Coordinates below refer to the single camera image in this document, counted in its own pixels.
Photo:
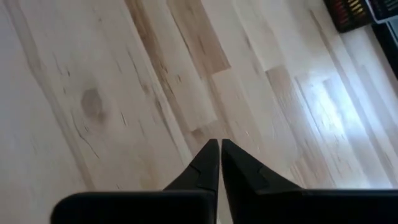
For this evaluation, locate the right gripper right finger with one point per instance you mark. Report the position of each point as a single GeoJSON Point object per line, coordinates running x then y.
{"type": "Point", "coordinates": [242, 180]}

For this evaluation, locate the black slotted basket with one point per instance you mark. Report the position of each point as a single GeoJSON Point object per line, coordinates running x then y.
{"type": "Point", "coordinates": [329, 15]}

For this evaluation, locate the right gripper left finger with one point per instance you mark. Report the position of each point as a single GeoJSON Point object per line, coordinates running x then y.
{"type": "Point", "coordinates": [202, 174]}

